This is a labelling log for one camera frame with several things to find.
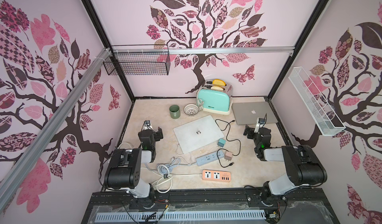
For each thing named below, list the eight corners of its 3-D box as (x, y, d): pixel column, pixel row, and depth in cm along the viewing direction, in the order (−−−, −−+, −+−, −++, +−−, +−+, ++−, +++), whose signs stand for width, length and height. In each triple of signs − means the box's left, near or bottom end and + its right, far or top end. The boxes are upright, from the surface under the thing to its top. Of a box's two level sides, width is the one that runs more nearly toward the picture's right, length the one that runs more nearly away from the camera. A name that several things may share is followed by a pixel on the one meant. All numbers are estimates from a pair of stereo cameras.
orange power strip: (201, 179, 82) (201, 178, 79) (202, 171, 85) (202, 169, 82) (230, 182, 81) (231, 180, 78) (229, 173, 84) (230, 171, 82)
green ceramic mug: (170, 118, 110) (168, 112, 104) (171, 110, 115) (169, 104, 109) (180, 118, 110) (179, 112, 104) (180, 110, 115) (179, 104, 109)
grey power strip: (197, 166, 87) (197, 164, 84) (195, 160, 89) (195, 158, 87) (224, 157, 90) (225, 155, 88) (221, 151, 92) (222, 149, 90)
